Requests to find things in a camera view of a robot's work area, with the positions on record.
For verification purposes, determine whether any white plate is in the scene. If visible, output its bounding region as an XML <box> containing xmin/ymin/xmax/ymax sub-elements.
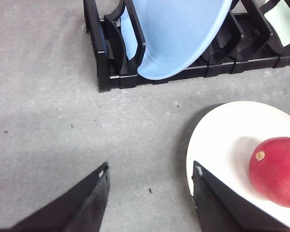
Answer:
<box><xmin>186</xmin><ymin>101</ymin><xmax>290</xmax><ymax>224</ymax></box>

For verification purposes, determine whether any red pomegranate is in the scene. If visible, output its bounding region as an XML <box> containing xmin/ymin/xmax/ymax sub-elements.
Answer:
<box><xmin>248</xmin><ymin>137</ymin><xmax>290</xmax><ymax>208</ymax></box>

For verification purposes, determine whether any black plastic dish rack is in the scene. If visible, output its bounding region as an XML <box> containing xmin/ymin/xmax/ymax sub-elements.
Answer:
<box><xmin>83</xmin><ymin>0</ymin><xmax>290</xmax><ymax>92</ymax></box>

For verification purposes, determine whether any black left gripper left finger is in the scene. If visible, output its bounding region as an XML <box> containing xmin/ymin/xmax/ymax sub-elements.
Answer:
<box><xmin>5</xmin><ymin>162</ymin><xmax>110</xmax><ymax>232</ymax></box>

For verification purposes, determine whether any blue plate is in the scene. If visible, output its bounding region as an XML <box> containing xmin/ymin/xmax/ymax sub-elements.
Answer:
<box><xmin>120</xmin><ymin>0</ymin><xmax>232</xmax><ymax>79</ymax></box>

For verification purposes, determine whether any green plate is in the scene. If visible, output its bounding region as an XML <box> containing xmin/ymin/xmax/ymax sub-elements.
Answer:
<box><xmin>264</xmin><ymin>0</ymin><xmax>290</xmax><ymax>47</ymax></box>

